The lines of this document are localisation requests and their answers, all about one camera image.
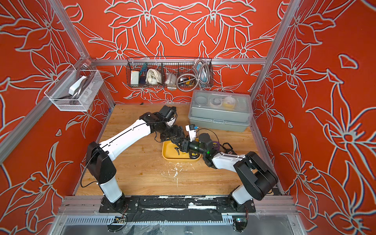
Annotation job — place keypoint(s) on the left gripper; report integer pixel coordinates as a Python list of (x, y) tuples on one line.
[(176, 134)]

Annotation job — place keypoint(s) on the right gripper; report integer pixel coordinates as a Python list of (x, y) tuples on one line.
[(187, 145)]

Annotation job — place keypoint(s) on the black deli tape measure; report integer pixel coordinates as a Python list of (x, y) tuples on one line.
[(194, 155)]

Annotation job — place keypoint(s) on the purple tape measure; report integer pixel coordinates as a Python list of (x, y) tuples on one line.
[(216, 145)]

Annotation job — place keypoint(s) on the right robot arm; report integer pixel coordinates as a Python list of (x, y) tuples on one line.
[(257, 178)]

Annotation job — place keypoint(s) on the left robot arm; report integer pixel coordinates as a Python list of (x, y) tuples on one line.
[(100, 156)]

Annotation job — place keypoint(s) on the grey plastic storage box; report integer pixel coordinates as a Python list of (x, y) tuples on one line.
[(220, 110)]

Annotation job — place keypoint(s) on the yellow plastic tray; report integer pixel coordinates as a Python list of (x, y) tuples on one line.
[(171, 152)]

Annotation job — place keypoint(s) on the white cloth in basket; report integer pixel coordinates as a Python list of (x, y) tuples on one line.
[(153, 77)]

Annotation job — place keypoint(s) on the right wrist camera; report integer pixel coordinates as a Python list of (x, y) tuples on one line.
[(192, 131)]

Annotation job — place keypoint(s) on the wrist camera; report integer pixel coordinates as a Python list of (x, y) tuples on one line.
[(192, 131), (168, 115)]

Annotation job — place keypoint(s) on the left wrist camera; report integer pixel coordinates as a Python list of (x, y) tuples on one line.
[(168, 115)]

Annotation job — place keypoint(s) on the black wire wall basket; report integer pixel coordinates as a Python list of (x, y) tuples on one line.
[(182, 74)]

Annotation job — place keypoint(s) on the white mesh wall basket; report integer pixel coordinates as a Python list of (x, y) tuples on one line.
[(75, 91)]

